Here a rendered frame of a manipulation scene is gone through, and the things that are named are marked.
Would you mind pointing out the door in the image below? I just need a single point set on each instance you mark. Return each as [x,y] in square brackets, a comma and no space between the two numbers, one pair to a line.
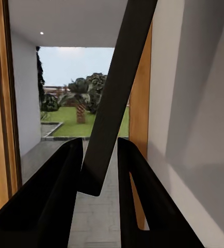
[55,56]

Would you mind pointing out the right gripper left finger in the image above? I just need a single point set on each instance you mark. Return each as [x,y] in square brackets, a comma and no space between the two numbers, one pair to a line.
[40,214]

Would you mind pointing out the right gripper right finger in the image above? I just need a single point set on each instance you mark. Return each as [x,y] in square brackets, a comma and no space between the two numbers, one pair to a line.
[168,227]

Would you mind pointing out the poster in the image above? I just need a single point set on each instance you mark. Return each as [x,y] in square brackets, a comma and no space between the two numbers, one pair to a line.
[124,64]

